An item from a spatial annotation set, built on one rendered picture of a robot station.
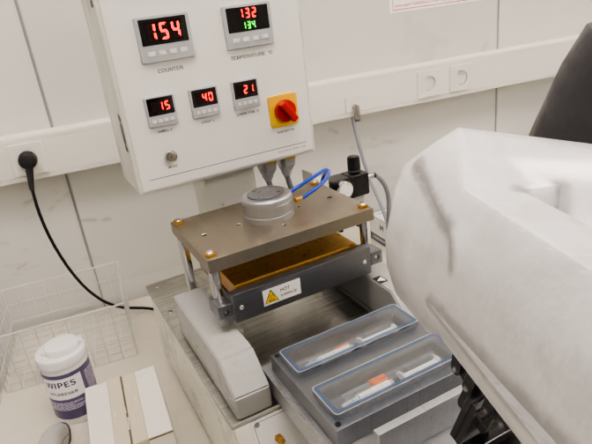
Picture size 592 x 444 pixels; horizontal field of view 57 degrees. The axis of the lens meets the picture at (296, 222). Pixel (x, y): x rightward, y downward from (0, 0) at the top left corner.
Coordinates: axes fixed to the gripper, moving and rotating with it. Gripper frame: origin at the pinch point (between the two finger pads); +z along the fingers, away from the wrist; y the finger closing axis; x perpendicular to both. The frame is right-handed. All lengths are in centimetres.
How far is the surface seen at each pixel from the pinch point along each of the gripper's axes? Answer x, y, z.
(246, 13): 5, -65, -15
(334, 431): -10.6, -7.5, 6.7
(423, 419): -2.4, -3.5, 4.4
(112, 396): -31, -41, 36
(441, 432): 0.0, -2.5, 7.3
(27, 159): -33, -95, 21
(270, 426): -13.5, -16.8, 18.9
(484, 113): 89, -84, 32
